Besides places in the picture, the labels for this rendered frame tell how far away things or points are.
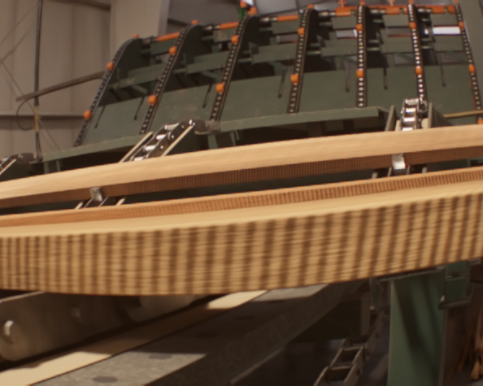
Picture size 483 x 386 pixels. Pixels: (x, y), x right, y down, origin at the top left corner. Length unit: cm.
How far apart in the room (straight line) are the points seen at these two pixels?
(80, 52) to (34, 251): 1169
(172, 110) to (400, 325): 559
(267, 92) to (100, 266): 632
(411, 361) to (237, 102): 534
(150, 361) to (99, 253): 5
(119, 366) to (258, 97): 634
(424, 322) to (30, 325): 119
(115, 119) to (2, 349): 690
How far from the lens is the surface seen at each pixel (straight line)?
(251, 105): 656
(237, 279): 30
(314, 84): 655
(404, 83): 633
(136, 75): 777
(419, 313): 145
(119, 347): 36
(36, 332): 33
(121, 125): 707
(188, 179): 152
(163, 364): 30
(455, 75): 634
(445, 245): 29
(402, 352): 148
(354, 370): 93
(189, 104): 686
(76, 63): 1190
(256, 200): 85
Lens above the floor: 89
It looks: level
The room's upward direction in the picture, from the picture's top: 6 degrees counter-clockwise
